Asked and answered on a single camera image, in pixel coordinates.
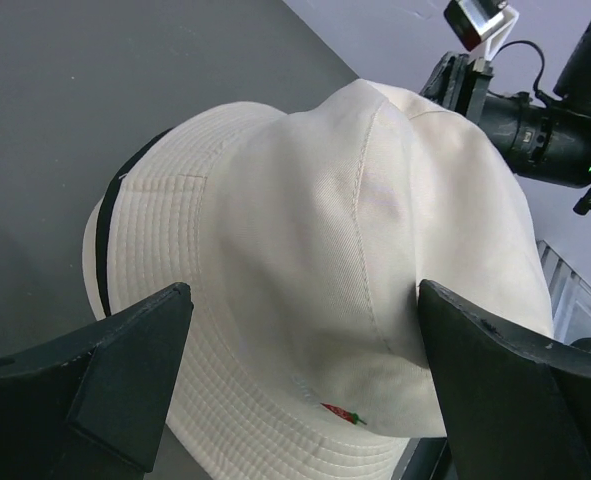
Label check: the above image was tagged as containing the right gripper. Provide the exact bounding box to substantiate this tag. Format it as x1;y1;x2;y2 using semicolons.
420;52;494;118

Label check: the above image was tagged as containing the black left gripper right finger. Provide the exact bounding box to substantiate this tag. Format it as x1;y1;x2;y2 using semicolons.
418;280;591;479

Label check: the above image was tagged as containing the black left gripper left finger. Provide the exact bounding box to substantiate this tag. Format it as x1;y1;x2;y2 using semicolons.
0;283;193;479

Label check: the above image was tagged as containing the cream bucket hat chili embroidery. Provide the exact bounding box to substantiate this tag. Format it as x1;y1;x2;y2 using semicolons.
107;80;553;479

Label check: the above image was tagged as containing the beige bucket hat pink lining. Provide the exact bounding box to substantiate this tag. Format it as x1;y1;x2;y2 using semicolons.
82;202;106;320

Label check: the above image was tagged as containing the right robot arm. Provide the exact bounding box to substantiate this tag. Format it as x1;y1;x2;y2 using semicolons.
420;1;591;215

